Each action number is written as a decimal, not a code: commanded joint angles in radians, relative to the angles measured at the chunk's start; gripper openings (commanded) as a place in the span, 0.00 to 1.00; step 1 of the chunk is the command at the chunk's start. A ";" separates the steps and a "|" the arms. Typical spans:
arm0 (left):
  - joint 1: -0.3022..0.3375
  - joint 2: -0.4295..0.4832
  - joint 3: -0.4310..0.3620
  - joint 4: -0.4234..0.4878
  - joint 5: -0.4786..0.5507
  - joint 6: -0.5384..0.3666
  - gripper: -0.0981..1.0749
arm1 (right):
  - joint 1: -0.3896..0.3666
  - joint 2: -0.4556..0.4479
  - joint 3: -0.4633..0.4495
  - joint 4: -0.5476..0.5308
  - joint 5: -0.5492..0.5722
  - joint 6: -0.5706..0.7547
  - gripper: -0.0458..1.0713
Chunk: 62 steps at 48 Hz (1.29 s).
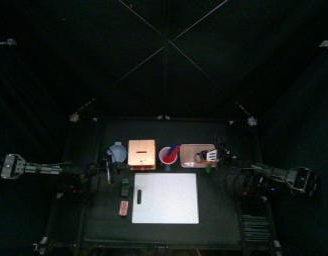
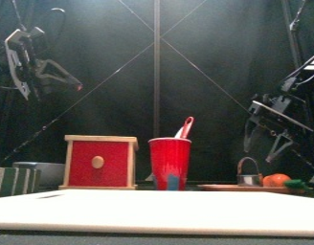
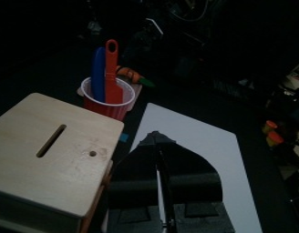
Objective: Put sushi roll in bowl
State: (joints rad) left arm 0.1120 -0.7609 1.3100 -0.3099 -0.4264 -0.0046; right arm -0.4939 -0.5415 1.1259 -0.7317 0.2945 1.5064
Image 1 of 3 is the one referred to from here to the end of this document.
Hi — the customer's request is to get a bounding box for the pale blue bowl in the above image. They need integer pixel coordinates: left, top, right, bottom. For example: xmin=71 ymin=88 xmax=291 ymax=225
xmin=106 ymin=141 xmax=129 ymax=164

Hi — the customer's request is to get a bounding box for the dark seaweed sushi roll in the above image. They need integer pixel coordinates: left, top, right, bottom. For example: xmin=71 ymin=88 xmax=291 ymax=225
xmin=120 ymin=177 xmax=132 ymax=197

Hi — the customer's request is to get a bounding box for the pink salmon sushi piece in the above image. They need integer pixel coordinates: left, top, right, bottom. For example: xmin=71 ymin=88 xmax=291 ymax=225
xmin=117 ymin=199 xmax=130 ymax=217

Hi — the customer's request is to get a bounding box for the white slotted toy spatula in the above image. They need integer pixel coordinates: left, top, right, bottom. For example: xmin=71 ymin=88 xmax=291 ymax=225
xmin=205 ymin=148 xmax=218 ymax=174

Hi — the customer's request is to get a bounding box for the wooden box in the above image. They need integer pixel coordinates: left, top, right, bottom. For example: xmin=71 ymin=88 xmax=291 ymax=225
xmin=126 ymin=139 xmax=157 ymax=172

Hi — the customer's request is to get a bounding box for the pink rectangular tray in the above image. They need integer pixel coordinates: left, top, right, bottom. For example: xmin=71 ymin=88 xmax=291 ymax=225
xmin=178 ymin=143 xmax=217 ymax=169

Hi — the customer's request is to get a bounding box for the pink plastic cup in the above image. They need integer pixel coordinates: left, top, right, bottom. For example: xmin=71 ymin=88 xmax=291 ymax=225
xmin=157 ymin=145 xmax=181 ymax=166

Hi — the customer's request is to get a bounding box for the red toy utensil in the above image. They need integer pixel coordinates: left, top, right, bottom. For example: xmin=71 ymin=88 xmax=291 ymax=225
xmin=166 ymin=144 xmax=181 ymax=161

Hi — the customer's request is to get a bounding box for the white cutting board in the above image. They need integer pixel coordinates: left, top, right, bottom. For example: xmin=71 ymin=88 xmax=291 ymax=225
xmin=130 ymin=172 xmax=200 ymax=225

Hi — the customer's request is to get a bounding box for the black box with label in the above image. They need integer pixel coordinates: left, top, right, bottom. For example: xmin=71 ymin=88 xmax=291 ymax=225
xmin=240 ymin=199 xmax=276 ymax=254

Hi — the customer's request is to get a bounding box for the black ring toy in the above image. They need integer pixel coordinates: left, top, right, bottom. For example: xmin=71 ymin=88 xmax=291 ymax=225
xmin=193 ymin=151 xmax=209 ymax=164

